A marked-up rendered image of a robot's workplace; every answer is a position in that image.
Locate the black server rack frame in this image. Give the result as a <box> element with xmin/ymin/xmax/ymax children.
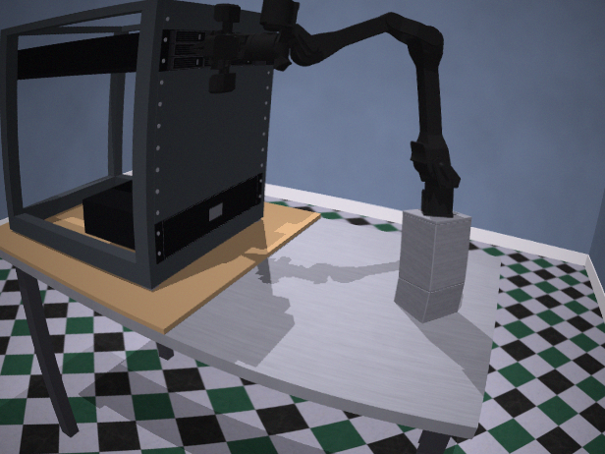
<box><xmin>0</xmin><ymin>0</ymin><xmax>274</xmax><ymax>291</ymax></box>

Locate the tan flat board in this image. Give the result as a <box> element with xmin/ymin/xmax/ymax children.
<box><xmin>0</xmin><ymin>202</ymin><xmax>321</xmax><ymax>334</ymax></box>

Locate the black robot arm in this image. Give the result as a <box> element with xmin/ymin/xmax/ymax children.
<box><xmin>203</xmin><ymin>0</ymin><xmax>461</xmax><ymax>218</ymax></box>

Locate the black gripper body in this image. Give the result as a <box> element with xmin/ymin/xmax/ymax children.
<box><xmin>209</xmin><ymin>4</ymin><xmax>256</xmax><ymax>93</ymax></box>

